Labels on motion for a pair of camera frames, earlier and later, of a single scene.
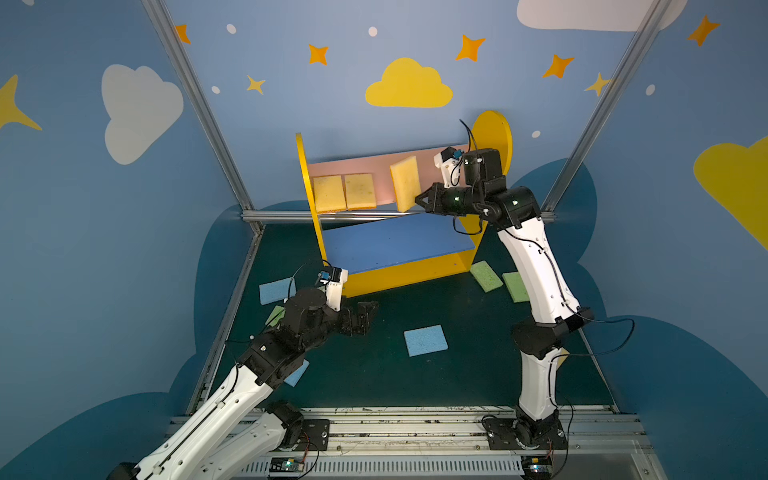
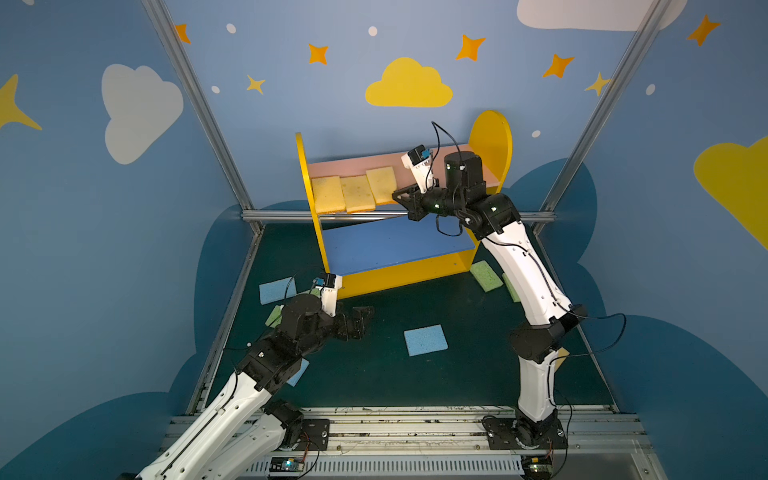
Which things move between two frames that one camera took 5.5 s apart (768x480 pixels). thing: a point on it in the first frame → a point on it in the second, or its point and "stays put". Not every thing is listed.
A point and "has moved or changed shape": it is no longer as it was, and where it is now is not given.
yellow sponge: (563, 355) stays put
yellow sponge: (406, 183) has moved or changed shape
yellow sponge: (360, 191) stays put
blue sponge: (425, 340) stays put
